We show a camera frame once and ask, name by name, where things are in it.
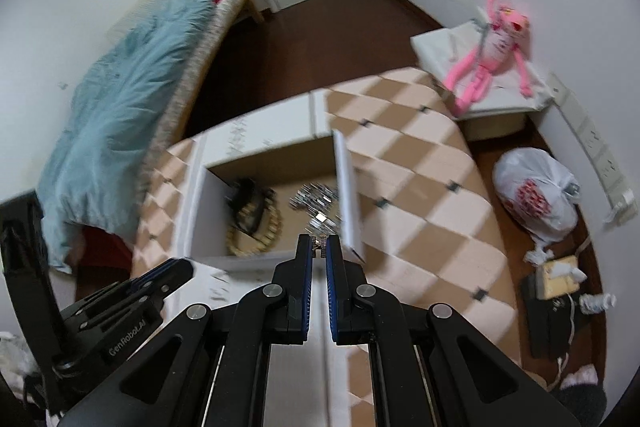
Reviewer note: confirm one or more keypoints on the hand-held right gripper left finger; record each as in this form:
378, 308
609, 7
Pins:
307, 287

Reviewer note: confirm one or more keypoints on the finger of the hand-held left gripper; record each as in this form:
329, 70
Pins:
125, 342
145, 271

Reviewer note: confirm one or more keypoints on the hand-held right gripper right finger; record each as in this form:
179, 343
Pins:
332, 297

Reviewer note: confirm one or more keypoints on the black wrist band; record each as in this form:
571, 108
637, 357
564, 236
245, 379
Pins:
250, 202

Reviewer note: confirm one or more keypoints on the white cardboard box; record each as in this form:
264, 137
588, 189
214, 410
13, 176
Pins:
345, 187

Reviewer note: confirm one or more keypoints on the red bed sheet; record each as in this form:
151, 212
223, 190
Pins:
105, 249

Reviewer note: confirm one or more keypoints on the white crumpled bag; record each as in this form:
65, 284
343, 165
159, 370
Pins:
10, 352

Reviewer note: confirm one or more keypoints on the checkered tablecloth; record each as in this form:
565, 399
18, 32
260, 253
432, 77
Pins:
425, 217

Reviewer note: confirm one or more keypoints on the teal blanket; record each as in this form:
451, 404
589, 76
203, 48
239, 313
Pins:
125, 107

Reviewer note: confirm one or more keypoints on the crumpled white tissue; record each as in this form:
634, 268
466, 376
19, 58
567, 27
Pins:
537, 255

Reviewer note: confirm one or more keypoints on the yellow tissue box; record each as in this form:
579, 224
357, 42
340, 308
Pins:
550, 287

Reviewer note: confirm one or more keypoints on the woven bed mattress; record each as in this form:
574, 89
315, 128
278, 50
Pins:
200, 52

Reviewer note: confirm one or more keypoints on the white plastic bag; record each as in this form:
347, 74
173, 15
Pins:
540, 177

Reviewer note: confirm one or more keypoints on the pink fuzzy sock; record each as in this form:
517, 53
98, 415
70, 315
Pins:
580, 376

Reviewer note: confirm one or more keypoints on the small white bottle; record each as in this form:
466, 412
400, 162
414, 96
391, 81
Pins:
595, 303

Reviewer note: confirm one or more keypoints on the pink plush toy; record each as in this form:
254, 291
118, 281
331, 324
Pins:
487, 52

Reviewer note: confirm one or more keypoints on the white power strip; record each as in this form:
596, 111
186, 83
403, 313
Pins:
590, 142

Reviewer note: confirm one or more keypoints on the white charger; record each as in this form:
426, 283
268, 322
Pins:
622, 202

